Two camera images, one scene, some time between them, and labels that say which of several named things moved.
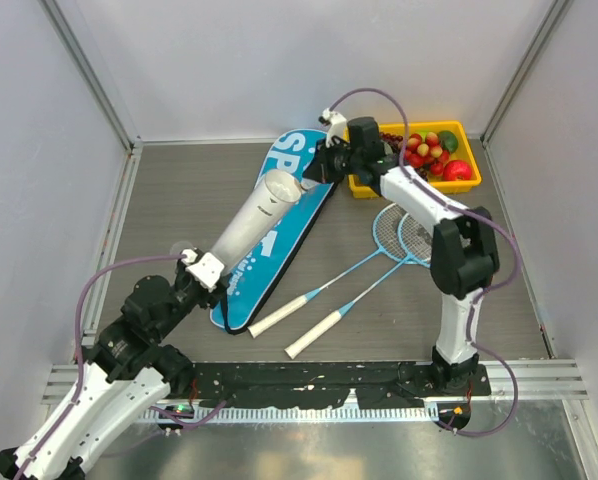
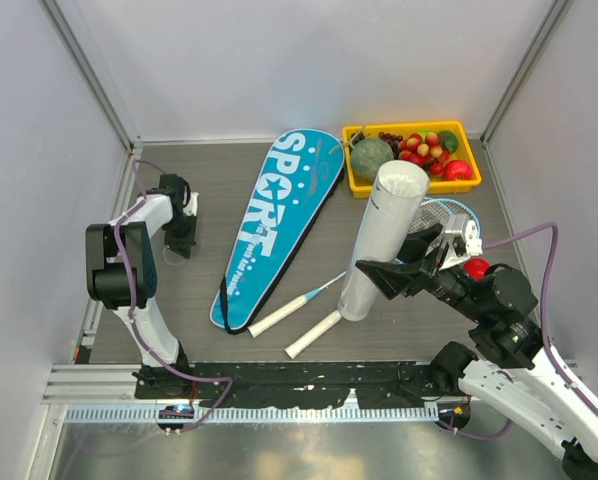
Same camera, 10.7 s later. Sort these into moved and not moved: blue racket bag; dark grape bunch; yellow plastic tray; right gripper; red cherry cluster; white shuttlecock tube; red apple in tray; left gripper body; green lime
Moved: white shuttlecock tube; left gripper body; right gripper
Not moved: dark grape bunch; red cherry cluster; red apple in tray; yellow plastic tray; blue racket bag; green lime
